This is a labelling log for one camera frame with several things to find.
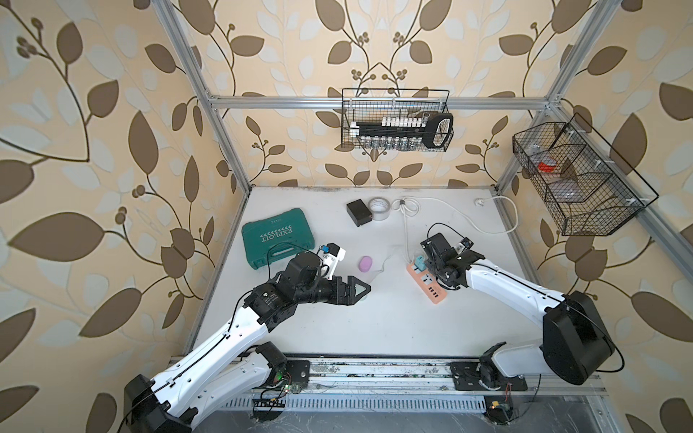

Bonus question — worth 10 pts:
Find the clear tape roll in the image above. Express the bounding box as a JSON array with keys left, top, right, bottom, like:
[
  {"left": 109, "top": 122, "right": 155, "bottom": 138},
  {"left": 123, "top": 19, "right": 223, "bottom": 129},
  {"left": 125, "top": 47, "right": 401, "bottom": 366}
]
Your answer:
[{"left": 367, "top": 197, "right": 392, "bottom": 221}]

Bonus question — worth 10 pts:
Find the teal charger plug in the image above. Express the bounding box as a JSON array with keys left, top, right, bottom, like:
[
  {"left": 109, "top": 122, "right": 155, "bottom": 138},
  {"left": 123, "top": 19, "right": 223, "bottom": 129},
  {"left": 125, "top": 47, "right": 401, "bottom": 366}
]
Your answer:
[{"left": 414, "top": 255, "right": 427, "bottom": 272}]

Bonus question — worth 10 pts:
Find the white charging cable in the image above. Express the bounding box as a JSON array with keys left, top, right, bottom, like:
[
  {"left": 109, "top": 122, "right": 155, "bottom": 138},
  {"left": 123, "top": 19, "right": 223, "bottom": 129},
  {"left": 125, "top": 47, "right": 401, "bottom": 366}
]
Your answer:
[{"left": 370, "top": 253, "right": 415, "bottom": 280}]

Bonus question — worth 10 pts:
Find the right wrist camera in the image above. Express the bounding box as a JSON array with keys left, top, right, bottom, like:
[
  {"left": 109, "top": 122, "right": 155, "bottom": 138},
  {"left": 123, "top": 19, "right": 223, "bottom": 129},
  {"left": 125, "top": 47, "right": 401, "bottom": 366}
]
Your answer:
[{"left": 455, "top": 237, "right": 474, "bottom": 254}]

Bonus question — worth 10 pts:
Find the black box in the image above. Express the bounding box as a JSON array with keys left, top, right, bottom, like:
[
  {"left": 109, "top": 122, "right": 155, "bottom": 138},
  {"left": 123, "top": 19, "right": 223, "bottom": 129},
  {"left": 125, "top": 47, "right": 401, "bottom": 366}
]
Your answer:
[{"left": 346, "top": 200, "right": 373, "bottom": 227}]

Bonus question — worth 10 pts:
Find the wire basket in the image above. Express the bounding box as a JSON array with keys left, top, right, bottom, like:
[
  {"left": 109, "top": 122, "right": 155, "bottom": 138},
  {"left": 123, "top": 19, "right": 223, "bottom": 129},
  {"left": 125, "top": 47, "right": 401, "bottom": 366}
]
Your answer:
[
  {"left": 513, "top": 113, "right": 660, "bottom": 236},
  {"left": 340, "top": 88, "right": 454, "bottom": 153}
]

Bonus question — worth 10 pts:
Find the red white item in basket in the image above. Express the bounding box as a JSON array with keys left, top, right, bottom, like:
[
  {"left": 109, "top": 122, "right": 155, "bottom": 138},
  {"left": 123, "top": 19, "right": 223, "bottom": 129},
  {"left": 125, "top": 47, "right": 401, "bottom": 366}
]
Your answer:
[{"left": 536, "top": 155, "right": 558, "bottom": 174}]

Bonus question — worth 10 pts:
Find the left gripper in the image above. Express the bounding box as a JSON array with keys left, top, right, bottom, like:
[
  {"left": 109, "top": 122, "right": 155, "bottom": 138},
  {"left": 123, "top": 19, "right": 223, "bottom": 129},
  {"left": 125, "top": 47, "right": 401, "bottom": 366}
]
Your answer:
[{"left": 291, "top": 272, "right": 370, "bottom": 307}]

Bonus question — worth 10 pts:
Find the green tool case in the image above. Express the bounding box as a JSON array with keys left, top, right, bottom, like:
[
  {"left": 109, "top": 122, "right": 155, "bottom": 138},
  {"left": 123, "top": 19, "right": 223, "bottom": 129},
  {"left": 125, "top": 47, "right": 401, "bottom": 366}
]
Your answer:
[{"left": 241, "top": 207, "right": 315, "bottom": 270}]

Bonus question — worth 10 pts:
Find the black white tool set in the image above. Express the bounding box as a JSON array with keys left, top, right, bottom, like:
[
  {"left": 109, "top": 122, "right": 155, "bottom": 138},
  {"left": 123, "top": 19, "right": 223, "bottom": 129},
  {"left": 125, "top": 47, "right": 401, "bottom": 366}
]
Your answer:
[{"left": 346, "top": 113, "right": 454, "bottom": 152}]

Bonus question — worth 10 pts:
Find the orange power strip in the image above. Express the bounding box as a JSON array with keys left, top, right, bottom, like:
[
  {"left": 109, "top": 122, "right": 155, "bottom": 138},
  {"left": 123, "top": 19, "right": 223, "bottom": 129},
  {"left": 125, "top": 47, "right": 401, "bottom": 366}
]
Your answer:
[{"left": 407, "top": 263, "right": 447, "bottom": 305}]

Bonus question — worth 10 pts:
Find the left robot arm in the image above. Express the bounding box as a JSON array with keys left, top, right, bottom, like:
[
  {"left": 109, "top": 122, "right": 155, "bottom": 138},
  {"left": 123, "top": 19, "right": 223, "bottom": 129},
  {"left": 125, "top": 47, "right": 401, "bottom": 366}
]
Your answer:
[{"left": 118, "top": 247, "right": 371, "bottom": 432}]

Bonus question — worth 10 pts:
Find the back wire basket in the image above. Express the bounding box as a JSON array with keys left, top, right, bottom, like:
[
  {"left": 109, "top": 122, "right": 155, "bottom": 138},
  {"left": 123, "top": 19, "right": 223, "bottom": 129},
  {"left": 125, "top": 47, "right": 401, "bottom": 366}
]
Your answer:
[{"left": 340, "top": 88, "right": 454, "bottom": 153}]

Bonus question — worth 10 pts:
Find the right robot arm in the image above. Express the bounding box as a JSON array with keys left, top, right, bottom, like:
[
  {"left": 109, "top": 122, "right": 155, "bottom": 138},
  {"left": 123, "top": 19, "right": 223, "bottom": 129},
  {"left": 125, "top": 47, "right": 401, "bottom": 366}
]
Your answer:
[{"left": 420, "top": 233, "right": 621, "bottom": 391}]

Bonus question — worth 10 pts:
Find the right wire basket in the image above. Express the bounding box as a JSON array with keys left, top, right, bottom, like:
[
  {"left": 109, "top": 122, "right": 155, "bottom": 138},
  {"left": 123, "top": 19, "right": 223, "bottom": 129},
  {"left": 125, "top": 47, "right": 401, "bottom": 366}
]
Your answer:
[{"left": 513, "top": 113, "right": 660, "bottom": 236}]

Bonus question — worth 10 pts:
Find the white power strip cable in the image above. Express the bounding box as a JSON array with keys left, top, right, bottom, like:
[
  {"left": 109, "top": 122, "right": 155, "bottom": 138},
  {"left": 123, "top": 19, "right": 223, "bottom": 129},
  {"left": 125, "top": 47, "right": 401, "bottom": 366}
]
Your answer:
[{"left": 392, "top": 194, "right": 520, "bottom": 261}]

